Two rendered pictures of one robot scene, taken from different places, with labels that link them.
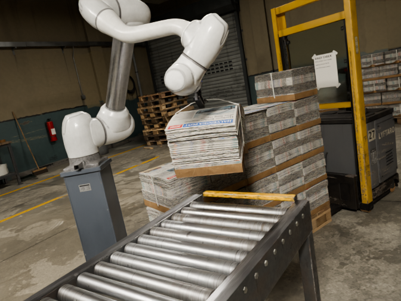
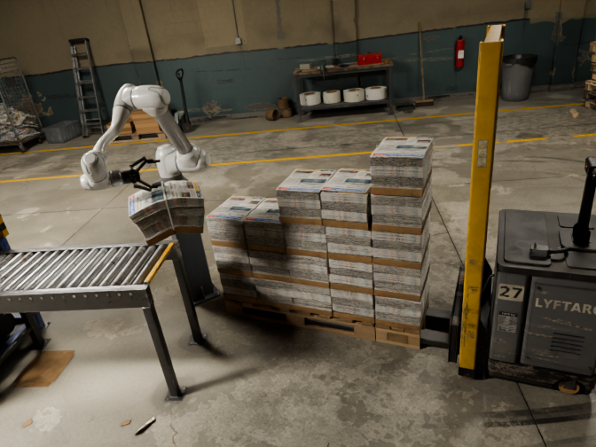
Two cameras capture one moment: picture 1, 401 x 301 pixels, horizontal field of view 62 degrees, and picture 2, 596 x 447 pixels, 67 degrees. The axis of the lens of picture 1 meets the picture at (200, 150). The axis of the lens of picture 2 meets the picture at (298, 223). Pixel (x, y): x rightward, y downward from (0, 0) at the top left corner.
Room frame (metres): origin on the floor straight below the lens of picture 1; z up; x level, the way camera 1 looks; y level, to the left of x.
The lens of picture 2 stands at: (0.94, -2.58, 2.09)
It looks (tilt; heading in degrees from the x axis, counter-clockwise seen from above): 26 degrees down; 61
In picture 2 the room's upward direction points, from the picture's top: 7 degrees counter-clockwise
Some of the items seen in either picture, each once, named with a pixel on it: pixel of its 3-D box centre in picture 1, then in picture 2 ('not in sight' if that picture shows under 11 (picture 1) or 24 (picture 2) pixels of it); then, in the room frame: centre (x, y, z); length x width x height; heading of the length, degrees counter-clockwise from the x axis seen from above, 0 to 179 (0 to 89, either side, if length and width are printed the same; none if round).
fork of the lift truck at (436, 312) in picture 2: not in sight; (380, 306); (2.68, -0.54, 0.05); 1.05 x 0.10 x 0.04; 125
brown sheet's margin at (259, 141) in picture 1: (236, 142); (309, 207); (2.33, -0.26, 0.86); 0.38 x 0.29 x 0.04; 37
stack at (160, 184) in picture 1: (233, 206); (299, 263); (2.26, -0.16, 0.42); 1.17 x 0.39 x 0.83; 125
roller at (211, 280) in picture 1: (163, 270); (78, 270); (0.93, 0.17, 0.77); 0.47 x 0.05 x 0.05; 53
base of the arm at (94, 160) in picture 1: (83, 160); (168, 178); (1.69, 0.60, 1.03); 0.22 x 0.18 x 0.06; 177
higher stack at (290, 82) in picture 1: (293, 149); (402, 245); (2.68, -0.75, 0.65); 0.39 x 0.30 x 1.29; 35
